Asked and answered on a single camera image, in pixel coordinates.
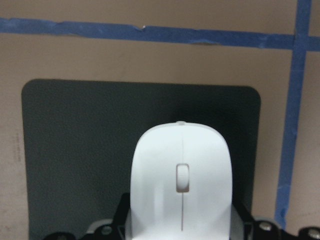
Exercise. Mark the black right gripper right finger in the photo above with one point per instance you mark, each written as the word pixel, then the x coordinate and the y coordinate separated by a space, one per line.
pixel 245 227

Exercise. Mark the white computer mouse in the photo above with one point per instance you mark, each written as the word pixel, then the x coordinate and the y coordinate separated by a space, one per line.
pixel 181 184

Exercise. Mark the black mousepad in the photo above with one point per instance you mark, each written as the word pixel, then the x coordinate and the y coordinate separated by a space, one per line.
pixel 80 136

